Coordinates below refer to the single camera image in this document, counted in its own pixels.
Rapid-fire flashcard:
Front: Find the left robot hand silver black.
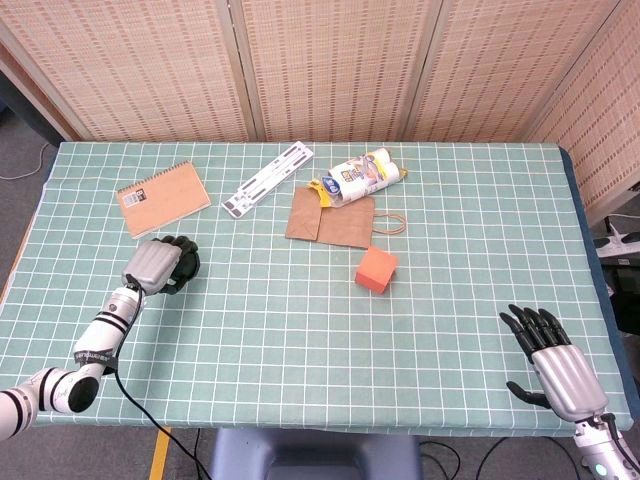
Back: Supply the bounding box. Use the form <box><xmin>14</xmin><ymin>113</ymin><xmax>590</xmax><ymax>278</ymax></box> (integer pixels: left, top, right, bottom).
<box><xmin>121</xmin><ymin>235</ymin><xmax>203</xmax><ymax>296</ymax></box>

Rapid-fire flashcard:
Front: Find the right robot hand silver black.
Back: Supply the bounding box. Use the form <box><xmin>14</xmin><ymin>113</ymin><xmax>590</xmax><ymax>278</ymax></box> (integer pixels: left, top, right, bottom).
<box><xmin>498</xmin><ymin>303</ymin><xmax>611</xmax><ymax>421</ymax></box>

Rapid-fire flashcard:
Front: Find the dark green dome object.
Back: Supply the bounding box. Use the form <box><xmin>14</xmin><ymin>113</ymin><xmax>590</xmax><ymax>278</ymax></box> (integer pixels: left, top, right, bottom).
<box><xmin>172</xmin><ymin>244</ymin><xmax>203</xmax><ymax>290</ymax></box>

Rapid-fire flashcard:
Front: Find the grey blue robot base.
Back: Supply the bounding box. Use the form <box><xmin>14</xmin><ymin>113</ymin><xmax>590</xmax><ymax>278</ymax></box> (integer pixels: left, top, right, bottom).
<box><xmin>208</xmin><ymin>428</ymin><xmax>421</xmax><ymax>480</ymax></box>

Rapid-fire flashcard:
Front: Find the brown spiral notebook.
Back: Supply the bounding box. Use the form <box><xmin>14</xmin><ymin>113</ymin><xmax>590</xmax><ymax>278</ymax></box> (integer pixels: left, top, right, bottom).
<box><xmin>115</xmin><ymin>160</ymin><xmax>212</xmax><ymax>240</ymax></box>

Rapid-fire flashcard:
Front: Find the black box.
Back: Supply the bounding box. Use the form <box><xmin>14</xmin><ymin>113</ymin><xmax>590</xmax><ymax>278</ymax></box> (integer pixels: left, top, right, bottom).
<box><xmin>599</xmin><ymin>257</ymin><xmax>640</xmax><ymax>334</ymax></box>

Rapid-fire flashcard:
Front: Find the white folding laptop stand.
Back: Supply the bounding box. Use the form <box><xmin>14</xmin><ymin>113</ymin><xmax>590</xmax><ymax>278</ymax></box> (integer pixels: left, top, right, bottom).
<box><xmin>221</xmin><ymin>141</ymin><xmax>315</xmax><ymax>219</ymax></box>

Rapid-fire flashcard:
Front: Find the dark blue table underlay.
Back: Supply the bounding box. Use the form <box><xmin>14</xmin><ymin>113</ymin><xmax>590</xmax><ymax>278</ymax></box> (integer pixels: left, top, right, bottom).
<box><xmin>557</xmin><ymin>146</ymin><xmax>634</xmax><ymax>416</ymax></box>

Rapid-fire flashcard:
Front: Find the green checked tablecloth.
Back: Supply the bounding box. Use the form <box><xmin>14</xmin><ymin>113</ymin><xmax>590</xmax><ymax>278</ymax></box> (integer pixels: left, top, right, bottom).
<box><xmin>0</xmin><ymin>141</ymin><xmax>629</xmax><ymax>439</ymax></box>

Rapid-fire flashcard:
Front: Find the yellow floor tape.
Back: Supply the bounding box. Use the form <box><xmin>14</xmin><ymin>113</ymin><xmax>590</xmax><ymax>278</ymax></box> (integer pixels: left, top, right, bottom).
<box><xmin>148</xmin><ymin>428</ymin><xmax>173</xmax><ymax>480</ymax></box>

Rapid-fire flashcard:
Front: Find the brown paper bag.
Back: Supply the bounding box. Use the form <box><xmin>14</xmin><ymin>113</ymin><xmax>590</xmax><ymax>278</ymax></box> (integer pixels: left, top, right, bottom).
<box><xmin>284</xmin><ymin>186</ymin><xmax>409</xmax><ymax>250</ymax></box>

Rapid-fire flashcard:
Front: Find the bamboo screen panel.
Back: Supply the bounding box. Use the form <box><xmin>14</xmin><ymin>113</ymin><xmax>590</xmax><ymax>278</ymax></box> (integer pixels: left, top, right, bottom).
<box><xmin>524</xmin><ymin>0</ymin><xmax>640</xmax><ymax>211</ymax></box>
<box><xmin>227</xmin><ymin>0</ymin><xmax>444</xmax><ymax>143</ymax></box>
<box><xmin>404</xmin><ymin>0</ymin><xmax>626</xmax><ymax>143</ymax></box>
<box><xmin>0</xmin><ymin>0</ymin><xmax>251</xmax><ymax>143</ymax></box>
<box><xmin>0</xmin><ymin>42</ymin><xmax>76</xmax><ymax>143</ymax></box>

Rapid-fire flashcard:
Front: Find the orange cube block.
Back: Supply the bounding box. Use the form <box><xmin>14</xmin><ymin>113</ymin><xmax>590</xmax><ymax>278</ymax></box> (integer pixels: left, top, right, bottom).
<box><xmin>355</xmin><ymin>245</ymin><xmax>400</xmax><ymax>295</ymax></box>

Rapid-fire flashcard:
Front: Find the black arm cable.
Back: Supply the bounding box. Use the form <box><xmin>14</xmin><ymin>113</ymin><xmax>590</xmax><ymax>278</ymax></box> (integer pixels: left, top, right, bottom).
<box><xmin>107</xmin><ymin>279</ymin><xmax>214</xmax><ymax>480</ymax></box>

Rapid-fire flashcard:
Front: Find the white floor cable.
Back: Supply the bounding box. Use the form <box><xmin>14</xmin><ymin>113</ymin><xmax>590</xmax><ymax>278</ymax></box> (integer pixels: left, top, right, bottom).
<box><xmin>0</xmin><ymin>137</ymin><xmax>61</xmax><ymax>181</ymax></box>

